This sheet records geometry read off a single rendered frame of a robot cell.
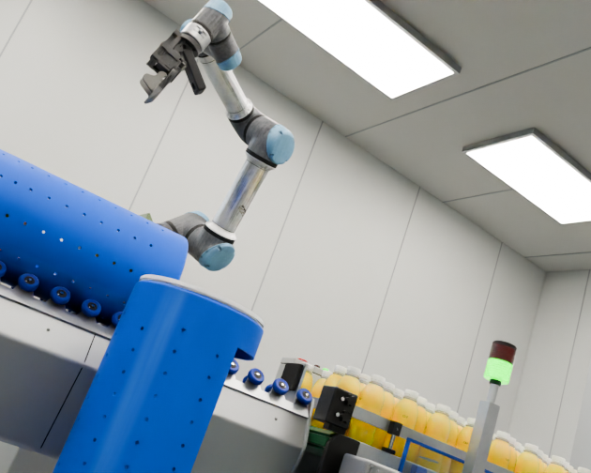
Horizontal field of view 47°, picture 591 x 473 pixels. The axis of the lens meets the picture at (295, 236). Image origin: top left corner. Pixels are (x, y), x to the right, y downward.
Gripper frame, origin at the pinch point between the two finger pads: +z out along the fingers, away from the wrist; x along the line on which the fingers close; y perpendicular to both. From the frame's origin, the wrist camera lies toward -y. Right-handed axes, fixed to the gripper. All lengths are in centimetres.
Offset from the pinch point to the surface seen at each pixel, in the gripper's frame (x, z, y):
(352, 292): -316, -121, -214
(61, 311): 6, 55, -16
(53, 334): 7, 61, -18
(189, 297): 43, 43, -30
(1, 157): 3.8, 36.0, 16.2
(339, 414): 18, 37, -83
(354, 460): 24, 45, -89
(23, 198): 8.2, 41.0, 6.3
